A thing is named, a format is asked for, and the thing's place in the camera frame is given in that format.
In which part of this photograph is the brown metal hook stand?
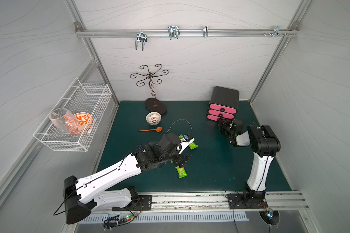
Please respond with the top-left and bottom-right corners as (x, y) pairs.
(130, 64), (170, 115)

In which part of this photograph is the orange patterned bowl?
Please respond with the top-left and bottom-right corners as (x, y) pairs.
(71, 112), (93, 135)

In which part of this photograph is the aluminium top rail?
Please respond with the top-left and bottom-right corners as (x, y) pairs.
(76, 28), (300, 38)

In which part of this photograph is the black pink drawer cabinet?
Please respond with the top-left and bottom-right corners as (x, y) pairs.
(207, 86), (240, 121)

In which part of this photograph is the white wire basket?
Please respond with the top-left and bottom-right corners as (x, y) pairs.
(33, 79), (112, 151)

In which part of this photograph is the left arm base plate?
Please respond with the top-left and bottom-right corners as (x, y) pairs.
(112, 195), (153, 211)

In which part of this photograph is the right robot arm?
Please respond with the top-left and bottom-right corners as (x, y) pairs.
(217, 118), (281, 203)

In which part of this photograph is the green mat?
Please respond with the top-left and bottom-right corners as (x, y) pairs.
(90, 100), (292, 193)

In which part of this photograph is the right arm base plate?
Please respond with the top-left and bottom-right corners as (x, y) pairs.
(225, 193), (268, 210)

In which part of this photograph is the clear glass cup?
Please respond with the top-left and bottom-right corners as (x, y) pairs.
(49, 108), (79, 134)

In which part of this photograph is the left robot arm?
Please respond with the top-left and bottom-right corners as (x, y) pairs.
(61, 133), (194, 225)

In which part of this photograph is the orange spoon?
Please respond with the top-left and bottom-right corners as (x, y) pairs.
(139, 126), (162, 133)

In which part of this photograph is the green cookie pack bottom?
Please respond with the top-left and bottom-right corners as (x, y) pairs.
(176, 167), (188, 179)

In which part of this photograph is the white patterned small bowl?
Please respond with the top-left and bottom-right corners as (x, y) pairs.
(145, 112), (161, 126)

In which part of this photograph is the white vented cable duct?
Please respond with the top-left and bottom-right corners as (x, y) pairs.
(79, 211), (249, 224)

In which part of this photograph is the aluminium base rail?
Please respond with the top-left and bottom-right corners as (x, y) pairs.
(92, 191), (310, 213)

